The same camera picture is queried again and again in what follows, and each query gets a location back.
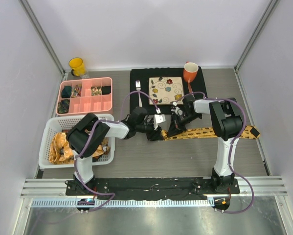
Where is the beige patterned rolled tie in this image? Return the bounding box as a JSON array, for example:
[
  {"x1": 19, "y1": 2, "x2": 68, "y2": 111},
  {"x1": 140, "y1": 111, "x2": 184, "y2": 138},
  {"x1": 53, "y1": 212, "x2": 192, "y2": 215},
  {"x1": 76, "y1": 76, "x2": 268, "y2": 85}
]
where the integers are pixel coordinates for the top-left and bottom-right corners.
[{"x1": 90, "y1": 86, "x2": 102, "y2": 96}]

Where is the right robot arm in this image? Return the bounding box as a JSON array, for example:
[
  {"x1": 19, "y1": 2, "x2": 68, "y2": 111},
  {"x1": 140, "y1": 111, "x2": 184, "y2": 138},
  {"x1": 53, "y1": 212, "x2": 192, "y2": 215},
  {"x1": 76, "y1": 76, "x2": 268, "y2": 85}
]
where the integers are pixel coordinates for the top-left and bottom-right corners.
[{"x1": 167, "y1": 94, "x2": 246, "y2": 193}]

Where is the dark patterned rolled tie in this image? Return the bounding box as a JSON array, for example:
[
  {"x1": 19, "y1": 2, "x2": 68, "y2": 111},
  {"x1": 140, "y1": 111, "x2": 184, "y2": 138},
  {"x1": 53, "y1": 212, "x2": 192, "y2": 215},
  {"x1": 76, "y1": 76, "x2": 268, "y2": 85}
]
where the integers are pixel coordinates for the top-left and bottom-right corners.
[{"x1": 57, "y1": 99, "x2": 70, "y2": 114}]

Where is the colourful rolled tie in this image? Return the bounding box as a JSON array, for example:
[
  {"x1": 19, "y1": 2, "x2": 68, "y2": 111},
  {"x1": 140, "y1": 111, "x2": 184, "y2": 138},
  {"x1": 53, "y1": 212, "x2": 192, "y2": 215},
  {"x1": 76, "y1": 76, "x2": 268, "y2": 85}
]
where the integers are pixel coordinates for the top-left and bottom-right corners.
[{"x1": 71, "y1": 84, "x2": 82, "y2": 97}]

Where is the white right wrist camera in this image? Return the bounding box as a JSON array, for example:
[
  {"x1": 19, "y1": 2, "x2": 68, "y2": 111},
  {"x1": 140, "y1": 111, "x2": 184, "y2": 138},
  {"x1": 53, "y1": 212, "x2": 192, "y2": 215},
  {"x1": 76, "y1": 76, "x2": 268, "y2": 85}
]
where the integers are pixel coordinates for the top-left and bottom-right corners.
[{"x1": 171, "y1": 101, "x2": 183, "y2": 116}]

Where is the silver fork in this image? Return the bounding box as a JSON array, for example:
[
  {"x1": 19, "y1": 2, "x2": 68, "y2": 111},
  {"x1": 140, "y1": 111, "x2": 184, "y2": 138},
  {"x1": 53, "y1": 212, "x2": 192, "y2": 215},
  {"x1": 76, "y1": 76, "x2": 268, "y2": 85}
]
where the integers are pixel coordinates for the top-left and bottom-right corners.
[{"x1": 135, "y1": 80, "x2": 142, "y2": 107}]

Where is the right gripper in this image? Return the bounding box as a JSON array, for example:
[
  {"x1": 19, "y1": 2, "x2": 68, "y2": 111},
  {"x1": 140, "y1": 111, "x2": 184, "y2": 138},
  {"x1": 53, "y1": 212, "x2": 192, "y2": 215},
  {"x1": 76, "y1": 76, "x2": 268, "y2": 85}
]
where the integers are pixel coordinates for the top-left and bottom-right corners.
[{"x1": 167, "y1": 112, "x2": 201, "y2": 139}]

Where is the pink compartment organizer tray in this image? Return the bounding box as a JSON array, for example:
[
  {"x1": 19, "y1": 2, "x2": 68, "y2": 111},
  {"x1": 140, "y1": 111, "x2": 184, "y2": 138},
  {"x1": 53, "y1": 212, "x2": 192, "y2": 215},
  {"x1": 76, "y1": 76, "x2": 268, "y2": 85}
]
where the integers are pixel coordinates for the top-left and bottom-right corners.
[{"x1": 55, "y1": 77, "x2": 113, "y2": 116}]

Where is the floral square ceramic plate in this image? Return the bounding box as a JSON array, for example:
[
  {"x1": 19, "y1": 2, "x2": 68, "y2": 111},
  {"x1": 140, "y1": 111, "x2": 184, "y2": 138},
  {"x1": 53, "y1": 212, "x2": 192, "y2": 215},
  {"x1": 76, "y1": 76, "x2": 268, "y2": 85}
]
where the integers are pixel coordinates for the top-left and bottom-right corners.
[{"x1": 148, "y1": 77, "x2": 184, "y2": 105}]

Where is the orange patterned tie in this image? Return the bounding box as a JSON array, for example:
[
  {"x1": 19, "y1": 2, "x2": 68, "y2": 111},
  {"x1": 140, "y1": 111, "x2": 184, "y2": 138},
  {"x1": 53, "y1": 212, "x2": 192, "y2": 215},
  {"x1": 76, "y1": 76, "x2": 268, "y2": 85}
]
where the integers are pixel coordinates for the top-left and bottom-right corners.
[{"x1": 48, "y1": 132, "x2": 97, "y2": 165}]

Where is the knife with patterned handle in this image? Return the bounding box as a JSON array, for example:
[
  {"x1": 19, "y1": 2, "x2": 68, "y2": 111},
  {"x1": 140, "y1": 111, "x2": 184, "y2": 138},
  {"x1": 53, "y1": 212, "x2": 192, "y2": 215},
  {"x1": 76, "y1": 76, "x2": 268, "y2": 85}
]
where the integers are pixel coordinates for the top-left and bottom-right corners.
[{"x1": 188, "y1": 83, "x2": 193, "y2": 93}]

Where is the white perforated plastic basket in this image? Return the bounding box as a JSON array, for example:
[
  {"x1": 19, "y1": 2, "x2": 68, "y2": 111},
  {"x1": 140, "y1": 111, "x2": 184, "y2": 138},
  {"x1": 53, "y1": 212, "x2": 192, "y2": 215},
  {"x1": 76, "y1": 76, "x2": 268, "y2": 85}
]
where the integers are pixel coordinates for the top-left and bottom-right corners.
[{"x1": 39, "y1": 115, "x2": 115, "y2": 169}]

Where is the orange mug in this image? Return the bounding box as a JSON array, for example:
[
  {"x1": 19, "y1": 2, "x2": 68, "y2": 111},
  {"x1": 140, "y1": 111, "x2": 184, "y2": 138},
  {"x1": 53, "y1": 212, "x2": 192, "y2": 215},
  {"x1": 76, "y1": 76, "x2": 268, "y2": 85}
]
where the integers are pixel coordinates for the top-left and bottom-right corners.
[{"x1": 183, "y1": 61, "x2": 199, "y2": 83}]

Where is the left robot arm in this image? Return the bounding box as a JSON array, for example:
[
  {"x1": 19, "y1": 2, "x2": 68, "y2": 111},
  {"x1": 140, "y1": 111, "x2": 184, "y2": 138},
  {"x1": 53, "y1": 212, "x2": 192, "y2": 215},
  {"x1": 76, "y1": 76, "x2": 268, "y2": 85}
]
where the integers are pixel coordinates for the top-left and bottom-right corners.
[{"x1": 67, "y1": 107, "x2": 165, "y2": 195}]

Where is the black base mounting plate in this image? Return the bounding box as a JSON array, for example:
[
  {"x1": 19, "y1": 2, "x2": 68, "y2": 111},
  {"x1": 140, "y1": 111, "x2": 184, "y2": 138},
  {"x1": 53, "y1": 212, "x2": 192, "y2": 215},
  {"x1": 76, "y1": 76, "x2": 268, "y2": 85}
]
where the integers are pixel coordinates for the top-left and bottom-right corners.
[{"x1": 65, "y1": 176, "x2": 241, "y2": 202}]

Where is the black rolled tie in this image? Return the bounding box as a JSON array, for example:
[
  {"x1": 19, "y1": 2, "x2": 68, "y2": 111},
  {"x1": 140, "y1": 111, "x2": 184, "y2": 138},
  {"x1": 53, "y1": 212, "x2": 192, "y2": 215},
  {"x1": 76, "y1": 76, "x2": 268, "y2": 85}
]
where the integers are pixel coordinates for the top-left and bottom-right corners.
[{"x1": 101, "y1": 86, "x2": 112, "y2": 95}]

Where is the purple cable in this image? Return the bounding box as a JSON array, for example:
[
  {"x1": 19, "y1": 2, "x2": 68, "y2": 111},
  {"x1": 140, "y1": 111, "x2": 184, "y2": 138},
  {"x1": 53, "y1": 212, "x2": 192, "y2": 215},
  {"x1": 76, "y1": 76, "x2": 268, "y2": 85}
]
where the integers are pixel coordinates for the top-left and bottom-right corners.
[
  {"x1": 173, "y1": 92, "x2": 256, "y2": 215},
  {"x1": 74, "y1": 90, "x2": 161, "y2": 212}
]

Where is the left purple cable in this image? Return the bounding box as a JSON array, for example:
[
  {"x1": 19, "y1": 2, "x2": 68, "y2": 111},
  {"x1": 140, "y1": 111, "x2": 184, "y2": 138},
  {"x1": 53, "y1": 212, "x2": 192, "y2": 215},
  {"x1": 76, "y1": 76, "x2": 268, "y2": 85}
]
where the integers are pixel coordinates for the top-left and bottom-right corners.
[{"x1": 74, "y1": 90, "x2": 161, "y2": 212}]

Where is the clear plastic cup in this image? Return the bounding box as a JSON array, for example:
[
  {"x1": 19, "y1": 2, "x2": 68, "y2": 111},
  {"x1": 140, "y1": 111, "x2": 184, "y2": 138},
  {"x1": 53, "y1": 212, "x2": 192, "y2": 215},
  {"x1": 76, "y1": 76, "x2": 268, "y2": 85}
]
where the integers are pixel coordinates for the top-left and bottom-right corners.
[{"x1": 79, "y1": 71, "x2": 90, "y2": 79}]

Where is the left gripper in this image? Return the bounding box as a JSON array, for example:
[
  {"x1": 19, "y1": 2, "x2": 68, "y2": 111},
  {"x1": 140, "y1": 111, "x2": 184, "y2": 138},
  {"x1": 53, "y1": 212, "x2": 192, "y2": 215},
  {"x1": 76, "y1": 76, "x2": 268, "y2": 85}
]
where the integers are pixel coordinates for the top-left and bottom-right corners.
[{"x1": 136, "y1": 120, "x2": 164, "y2": 141}]

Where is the brown white patterned tie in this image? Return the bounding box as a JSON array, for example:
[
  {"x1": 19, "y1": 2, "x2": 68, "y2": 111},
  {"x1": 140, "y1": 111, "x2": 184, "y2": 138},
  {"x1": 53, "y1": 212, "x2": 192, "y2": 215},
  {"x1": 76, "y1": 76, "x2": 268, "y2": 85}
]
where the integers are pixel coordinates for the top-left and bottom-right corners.
[{"x1": 62, "y1": 129, "x2": 111, "y2": 161}]

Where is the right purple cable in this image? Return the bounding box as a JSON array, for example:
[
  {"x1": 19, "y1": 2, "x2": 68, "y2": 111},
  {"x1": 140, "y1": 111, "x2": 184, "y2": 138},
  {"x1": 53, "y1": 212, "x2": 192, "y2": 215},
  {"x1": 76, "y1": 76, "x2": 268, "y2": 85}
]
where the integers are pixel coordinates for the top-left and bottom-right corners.
[{"x1": 173, "y1": 92, "x2": 256, "y2": 215}]

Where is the yellow mug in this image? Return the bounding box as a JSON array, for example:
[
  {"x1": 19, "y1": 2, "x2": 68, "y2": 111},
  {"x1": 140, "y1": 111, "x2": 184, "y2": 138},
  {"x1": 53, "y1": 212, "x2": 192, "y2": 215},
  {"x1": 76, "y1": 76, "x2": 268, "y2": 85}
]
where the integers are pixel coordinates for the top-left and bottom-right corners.
[{"x1": 68, "y1": 57, "x2": 86, "y2": 76}]

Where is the dark green rolled tie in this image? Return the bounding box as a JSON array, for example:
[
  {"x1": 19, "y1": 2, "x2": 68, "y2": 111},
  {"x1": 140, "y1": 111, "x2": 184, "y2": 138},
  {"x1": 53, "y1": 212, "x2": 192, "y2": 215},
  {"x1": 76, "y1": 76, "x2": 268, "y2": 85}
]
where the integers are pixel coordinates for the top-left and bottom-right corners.
[{"x1": 61, "y1": 86, "x2": 72, "y2": 98}]

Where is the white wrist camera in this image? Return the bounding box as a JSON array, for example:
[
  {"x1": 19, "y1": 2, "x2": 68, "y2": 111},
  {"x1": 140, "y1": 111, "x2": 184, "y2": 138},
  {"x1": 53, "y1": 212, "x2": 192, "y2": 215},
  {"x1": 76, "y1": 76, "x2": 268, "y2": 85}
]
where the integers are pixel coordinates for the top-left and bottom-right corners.
[
  {"x1": 171, "y1": 101, "x2": 183, "y2": 116},
  {"x1": 153, "y1": 108, "x2": 166, "y2": 130}
]

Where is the yellow beetle print tie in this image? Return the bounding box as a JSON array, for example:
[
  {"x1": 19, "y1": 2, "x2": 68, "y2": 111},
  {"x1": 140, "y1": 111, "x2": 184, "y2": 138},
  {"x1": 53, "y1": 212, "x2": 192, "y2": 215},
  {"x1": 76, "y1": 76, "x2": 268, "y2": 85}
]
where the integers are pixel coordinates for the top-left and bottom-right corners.
[{"x1": 161, "y1": 125, "x2": 260, "y2": 141}]

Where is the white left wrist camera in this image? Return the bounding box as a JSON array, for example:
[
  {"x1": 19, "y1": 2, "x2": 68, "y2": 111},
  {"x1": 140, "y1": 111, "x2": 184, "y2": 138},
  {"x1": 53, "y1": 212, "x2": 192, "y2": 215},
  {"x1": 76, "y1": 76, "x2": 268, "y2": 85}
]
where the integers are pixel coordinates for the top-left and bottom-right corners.
[{"x1": 153, "y1": 108, "x2": 166, "y2": 130}]

